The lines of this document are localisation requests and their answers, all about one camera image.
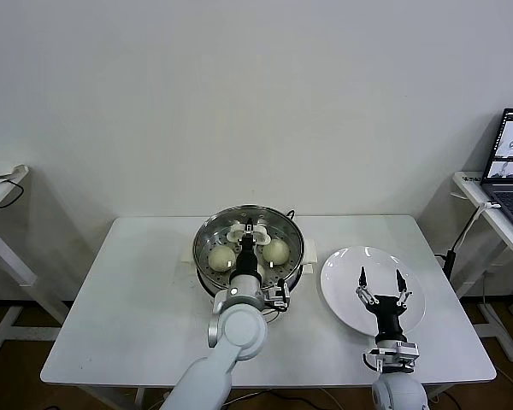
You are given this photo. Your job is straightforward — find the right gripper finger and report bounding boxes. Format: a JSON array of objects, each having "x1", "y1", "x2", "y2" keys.
[
  {"x1": 396, "y1": 268, "x2": 413, "y2": 311},
  {"x1": 356, "y1": 266, "x2": 375, "y2": 307}
]

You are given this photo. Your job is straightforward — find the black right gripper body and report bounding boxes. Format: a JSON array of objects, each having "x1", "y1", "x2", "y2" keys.
[{"x1": 369, "y1": 294, "x2": 407, "y2": 341}]

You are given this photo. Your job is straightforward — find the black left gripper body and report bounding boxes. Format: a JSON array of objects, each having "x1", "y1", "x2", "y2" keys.
[{"x1": 233, "y1": 241, "x2": 260, "y2": 278}]

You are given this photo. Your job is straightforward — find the round glass pot lid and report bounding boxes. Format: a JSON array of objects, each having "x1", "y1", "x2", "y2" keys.
[{"x1": 195, "y1": 205, "x2": 305, "y2": 291}]

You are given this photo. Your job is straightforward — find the stainless steel steamer basket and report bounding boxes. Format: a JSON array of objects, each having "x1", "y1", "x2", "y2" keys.
[{"x1": 193, "y1": 206, "x2": 307, "y2": 300}]

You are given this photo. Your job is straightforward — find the white round plate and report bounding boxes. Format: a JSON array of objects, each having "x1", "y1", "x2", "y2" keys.
[{"x1": 320, "y1": 246, "x2": 428, "y2": 340}]

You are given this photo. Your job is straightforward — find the cream electric cooker base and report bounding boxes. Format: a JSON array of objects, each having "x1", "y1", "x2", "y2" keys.
[{"x1": 181, "y1": 238, "x2": 318, "y2": 325}]

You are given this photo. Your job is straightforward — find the grey open laptop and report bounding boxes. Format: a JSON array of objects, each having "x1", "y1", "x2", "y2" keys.
[{"x1": 481, "y1": 108, "x2": 513, "y2": 241}]

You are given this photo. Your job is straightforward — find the white cloth bag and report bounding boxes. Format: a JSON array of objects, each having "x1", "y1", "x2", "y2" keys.
[{"x1": 0, "y1": 160, "x2": 30, "y2": 187}]

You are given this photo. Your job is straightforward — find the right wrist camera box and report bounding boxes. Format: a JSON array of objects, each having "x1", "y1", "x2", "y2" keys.
[{"x1": 363, "y1": 340, "x2": 421, "y2": 373}]

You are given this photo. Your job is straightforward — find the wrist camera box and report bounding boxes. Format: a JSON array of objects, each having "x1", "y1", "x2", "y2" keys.
[
  {"x1": 363, "y1": 340, "x2": 421, "y2": 373},
  {"x1": 262, "y1": 284, "x2": 292, "y2": 312}
]

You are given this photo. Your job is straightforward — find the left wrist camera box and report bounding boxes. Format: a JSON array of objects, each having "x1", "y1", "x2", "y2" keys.
[{"x1": 262, "y1": 284, "x2": 292, "y2": 312}]

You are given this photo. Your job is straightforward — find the black cable with adapter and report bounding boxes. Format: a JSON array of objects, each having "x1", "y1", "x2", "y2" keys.
[{"x1": 435, "y1": 249, "x2": 459, "y2": 277}]

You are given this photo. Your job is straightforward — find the white laptop cable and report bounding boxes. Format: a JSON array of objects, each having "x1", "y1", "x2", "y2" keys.
[{"x1": 451, "y1": 194, "x2": 502, "y2": 255}]

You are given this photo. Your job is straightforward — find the thin black cable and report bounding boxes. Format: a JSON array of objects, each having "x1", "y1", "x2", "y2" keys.
[{"x1": 0, "y1": 176, "x2": 27, "y2": 210}]

